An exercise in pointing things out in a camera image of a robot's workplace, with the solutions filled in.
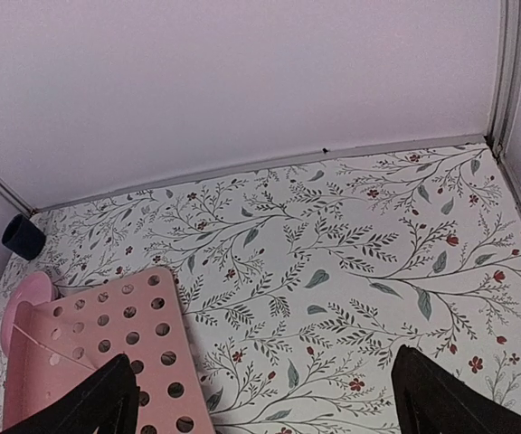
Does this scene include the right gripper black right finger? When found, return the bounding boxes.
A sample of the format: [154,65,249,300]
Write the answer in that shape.
[391,345,521,434]

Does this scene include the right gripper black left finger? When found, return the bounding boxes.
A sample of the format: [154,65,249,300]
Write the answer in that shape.
[4,354,139,434]

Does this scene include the pink music stand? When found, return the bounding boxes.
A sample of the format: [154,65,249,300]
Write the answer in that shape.
[3,267,214,433]

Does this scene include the pink round plate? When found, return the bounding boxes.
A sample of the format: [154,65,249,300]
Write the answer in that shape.
[0,271,58,354]

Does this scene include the floral table mat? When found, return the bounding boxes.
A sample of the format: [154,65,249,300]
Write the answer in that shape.
[0,144,521,433]

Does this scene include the dark blue cup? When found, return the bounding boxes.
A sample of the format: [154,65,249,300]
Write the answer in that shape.
[1,214,46,261]

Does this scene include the right aluminium frame post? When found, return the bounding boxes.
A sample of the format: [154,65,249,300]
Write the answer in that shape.
[485,0,521,159]

